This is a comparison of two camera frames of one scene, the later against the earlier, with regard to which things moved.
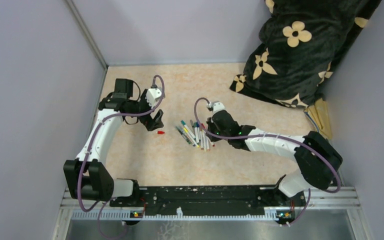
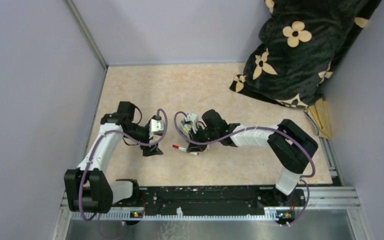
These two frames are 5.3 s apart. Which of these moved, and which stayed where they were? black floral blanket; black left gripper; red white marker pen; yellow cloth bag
Moved: red white marker pen; black left gripper
Stayed: yellow cloth bag; black floral blanket
